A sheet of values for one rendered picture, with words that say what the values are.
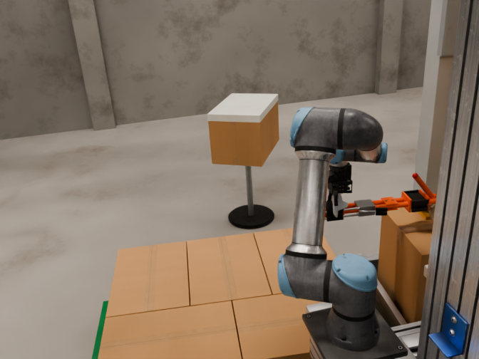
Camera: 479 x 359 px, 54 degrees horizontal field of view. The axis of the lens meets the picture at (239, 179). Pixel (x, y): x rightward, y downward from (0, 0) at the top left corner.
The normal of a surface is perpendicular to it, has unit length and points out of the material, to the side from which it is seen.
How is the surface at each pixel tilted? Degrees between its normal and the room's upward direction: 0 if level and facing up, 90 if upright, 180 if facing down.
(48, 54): 90
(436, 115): 90
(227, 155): 90
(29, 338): 0
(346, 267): 7
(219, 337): 0
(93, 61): 90
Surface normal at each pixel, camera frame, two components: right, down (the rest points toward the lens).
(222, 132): -0.29, 0.41
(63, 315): -0.07, -0.91
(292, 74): 0.22, 0.39
